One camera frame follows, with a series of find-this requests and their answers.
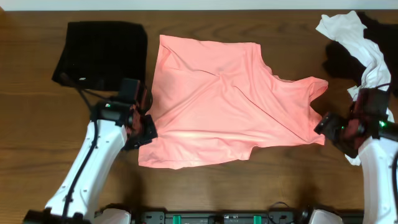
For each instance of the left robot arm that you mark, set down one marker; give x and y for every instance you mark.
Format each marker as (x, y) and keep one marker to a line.
(116, 123)

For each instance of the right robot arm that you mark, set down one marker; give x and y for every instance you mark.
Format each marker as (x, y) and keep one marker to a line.
(367, 134)

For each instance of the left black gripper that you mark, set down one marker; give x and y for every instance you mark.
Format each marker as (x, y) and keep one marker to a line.
(150, 134)

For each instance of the white t-shirt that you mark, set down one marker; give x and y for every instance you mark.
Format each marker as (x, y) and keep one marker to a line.
(348, 30)

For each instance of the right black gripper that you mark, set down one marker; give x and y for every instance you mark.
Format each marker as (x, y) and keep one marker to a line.
(328, 126)

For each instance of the black folded fabric bag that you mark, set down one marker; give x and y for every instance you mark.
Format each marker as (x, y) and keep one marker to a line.
(98, 55)

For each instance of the black t-shirt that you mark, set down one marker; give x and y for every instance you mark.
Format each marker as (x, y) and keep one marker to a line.
(340, 64)

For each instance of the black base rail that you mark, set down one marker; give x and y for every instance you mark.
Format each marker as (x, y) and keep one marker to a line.
(275, 215)

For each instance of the pink t-shirt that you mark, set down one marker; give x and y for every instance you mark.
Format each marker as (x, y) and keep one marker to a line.
(214, 102)

